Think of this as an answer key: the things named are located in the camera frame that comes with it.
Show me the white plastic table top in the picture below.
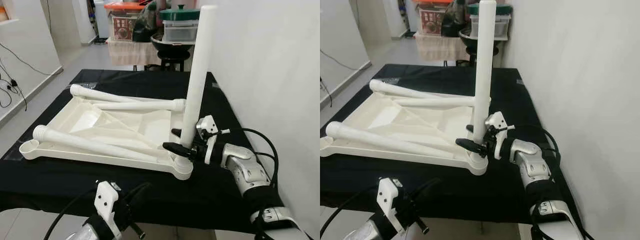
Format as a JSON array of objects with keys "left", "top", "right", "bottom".
[
  {"left": 19, "top": 95, "right": 195, "bottom": 181},
  {"left": 320, "top": 92, "right": 493, "bottom": 176}
]

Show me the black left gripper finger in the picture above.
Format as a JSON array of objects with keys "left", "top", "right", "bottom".
[
  {"left": 408, "top": 181, "right": 442, "bottom": 207},
  {"left": 406, "top": 178, "right": 442, "bottom": 202},
  {"left": 122, "top": 182, "right": 150, "bottom": 203},
  {"left": 125, "top": 185, "right": 151, "bottom": 209}
]

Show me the orange-lidded storage box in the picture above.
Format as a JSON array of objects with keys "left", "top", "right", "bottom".
[
  {"left": 415, "top": 0, "right": 453, "bottom": 36},
  {"left": 104, "top": 1, "right": 147, "bottom": 42}
]

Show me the crinkled clear plastic sheet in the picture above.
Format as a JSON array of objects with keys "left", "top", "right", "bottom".
[{"left": 0, "top": 145, "right": 28, "bottom": 162}]

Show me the clear plastic food container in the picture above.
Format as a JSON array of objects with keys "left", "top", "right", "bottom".
[
  {"left": 469, "top": 14, "right": 512, "bottom": 38},
  {"left": 162, "top": 20, "right": 200, "bottom": 43}
]

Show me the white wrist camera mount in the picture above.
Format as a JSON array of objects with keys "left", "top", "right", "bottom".
[
  {"left": 196, "top": 115, "right": 221, "bottom": 166},
  {"left": 376, "top": 177, "right": 405, "bottom": 236},
  {"left": 485, "top": 111, "right": 508, "bottom": 161},
  {"left": 94, "top": 181, "right": 121, "bottom": 236}
]

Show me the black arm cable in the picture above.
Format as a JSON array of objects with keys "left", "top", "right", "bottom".
[
  {"left": 220, "top": 127, "right": 280, "bottom": 240},
  {"left": 505, "top": 124, "right": 596, "bottom": 240},
  {"left": 320, "top": 184, "right": 381, "bottom": 238},
  {"left": 44, "top": 186, "right": 100, "bottom": 240}
]

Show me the black stool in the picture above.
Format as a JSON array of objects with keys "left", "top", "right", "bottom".
[
  {"left": 457, "top": 47, "right": 501, "bottom": 66},
  {"left": 159, "top": 49, "right": 195, "bottom": 72}
]

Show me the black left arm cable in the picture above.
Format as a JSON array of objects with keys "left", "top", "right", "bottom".
[
  {"left": 44, "top": 186, "right": 100, "bottom": 240},
  {"left": 320, "top": 184, "right": 381, "bottom": 238}
]

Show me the black wok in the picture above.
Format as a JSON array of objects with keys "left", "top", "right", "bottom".
[
  {"left": 150, "top": 35, "right": 197, "bottom": 53},
  {"left": 457, "top": 27, "right": 501, "bottom": 51}
]

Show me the dark green lid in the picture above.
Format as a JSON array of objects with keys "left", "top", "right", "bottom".
[
  {"left": 159, "top": 5, "right": 201, "bottom": 22},
  {"left": 467, "top": 2, "right": 513, "bottom": 16}
]

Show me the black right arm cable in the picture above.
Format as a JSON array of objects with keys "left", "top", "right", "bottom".
[
  {"left": 505, "top": 124, "right": 596, "bottom": 240},
  {"left": 220, "top": 127, "right": 280, "bottom": 240}
]

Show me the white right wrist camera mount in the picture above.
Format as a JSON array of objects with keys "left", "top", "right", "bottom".
[
  {"left": 485, "top": 111, "right": 508, "bottom": 161},
  {"left": 196, "top": 115, "right": 221, "bottom": 166}
]

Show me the beige cloth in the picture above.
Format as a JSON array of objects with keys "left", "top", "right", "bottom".
[
  {"left": 414, "top": 32, "right": 471, "bottom": 63},
  {"left": 106, "top": 39, "right": 162, "bottom": 68}
]

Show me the thin black wall cable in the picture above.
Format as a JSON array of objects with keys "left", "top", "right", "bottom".
[{"left": 0, "top": 42, "right": 29, "bottom": 108}]

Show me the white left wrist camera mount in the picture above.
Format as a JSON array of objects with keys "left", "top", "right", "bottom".
[
  {"left": 376, "top": 177, "right": 405, "bottom": 236},
  {"left": 94, "top": 181, "right": 121, "bottom": 236}
]

